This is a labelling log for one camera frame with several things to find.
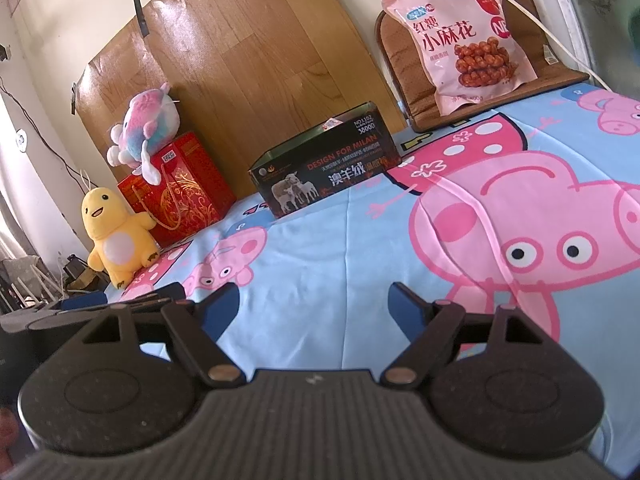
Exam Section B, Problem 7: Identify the yellow plush toy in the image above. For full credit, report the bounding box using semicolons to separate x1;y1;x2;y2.
82;185;161;290

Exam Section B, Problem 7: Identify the white router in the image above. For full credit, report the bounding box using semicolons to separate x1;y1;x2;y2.
0;255;67;313

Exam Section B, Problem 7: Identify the dark cardboard box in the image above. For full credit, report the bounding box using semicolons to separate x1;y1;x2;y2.
248;101;402;220

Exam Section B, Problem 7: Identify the printed blanket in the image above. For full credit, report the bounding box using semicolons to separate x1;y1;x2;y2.
102;82;640;476

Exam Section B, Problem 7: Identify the thin black wall cable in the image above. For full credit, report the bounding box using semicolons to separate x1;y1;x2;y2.
0;76;87;196

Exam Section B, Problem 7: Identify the pink and blue plush toy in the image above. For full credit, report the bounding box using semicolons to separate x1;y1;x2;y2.
106;82;182;184

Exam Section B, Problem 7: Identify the wooden board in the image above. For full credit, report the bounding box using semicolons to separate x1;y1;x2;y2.
71;0;407;202

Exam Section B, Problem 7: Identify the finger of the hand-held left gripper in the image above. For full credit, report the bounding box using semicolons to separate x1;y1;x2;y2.
36;297;173;323
127;282;187;307

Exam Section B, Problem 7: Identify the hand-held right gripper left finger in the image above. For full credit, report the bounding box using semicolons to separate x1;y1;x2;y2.
82;283;242;388

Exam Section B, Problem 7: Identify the white cable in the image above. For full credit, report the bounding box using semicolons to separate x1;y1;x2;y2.
451;0;617;92

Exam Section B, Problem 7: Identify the pink snack bag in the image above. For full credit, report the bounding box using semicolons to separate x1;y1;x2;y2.
381;0;540;115

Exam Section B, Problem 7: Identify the brown seat cushion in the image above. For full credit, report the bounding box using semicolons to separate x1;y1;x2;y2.
374;0;592;134

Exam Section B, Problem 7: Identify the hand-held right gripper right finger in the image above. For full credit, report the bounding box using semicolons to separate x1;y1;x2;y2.
382;282;544;387

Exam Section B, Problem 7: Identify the red gift bag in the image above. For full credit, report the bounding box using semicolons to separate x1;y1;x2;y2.
118;131;237;249

